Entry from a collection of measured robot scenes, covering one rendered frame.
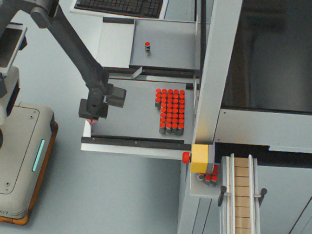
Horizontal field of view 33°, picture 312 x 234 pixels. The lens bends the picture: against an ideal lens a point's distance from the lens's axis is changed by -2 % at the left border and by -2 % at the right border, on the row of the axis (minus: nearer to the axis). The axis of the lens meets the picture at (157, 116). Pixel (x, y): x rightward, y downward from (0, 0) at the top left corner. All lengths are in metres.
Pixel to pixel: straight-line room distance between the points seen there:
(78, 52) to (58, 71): 1.72
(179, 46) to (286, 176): 0.70
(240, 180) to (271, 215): 0.53
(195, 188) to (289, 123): 0.40
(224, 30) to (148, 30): 0.95
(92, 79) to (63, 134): 1.37
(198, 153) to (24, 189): 1.10
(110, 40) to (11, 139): 0.80
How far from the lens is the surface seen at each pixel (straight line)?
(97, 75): 1.68
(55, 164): 2.94
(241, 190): 1.81
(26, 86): 3.29
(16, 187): 2.58
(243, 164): 1.87
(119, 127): 1.97
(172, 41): 2.25
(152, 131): 1.96
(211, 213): 2.30
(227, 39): 1.40
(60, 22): 1.53
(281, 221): 2.39
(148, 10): 2.47
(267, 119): 1.69
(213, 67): 1.48
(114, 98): 1.79
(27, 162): 2.64
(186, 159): 1.76
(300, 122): 1.72
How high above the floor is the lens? 2.51
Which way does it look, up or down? 55 degrees down
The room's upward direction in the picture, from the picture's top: 3 degrees clockwise
